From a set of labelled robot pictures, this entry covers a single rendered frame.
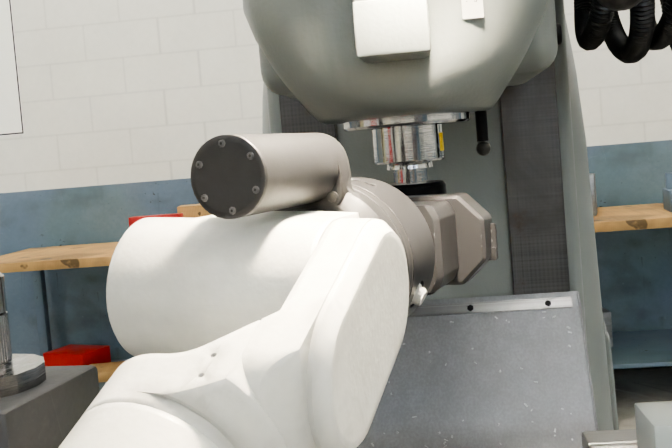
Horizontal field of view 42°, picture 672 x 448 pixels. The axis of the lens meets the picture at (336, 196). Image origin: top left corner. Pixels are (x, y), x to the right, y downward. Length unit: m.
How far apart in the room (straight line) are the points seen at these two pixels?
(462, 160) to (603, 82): 3.93
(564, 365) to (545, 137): 0.24
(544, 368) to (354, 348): 0.65
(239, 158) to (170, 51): 4.69
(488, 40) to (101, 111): 4.69
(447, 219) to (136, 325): 0.21
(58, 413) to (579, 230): 0.60
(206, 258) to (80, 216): 4.84
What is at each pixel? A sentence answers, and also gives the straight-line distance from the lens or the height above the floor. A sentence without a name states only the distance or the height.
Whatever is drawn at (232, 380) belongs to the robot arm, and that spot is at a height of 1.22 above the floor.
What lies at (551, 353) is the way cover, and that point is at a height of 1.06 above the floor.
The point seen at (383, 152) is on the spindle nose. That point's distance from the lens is 0.58.
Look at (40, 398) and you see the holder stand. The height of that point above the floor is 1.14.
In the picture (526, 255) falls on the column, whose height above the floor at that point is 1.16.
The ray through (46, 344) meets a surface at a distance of 5.25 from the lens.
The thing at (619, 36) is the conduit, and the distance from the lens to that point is 0.93.
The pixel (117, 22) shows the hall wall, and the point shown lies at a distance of 5.16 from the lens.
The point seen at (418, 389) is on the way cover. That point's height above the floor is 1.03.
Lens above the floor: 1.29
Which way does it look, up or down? 3 degrees down
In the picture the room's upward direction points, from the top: 5 degrees counter-clockwise
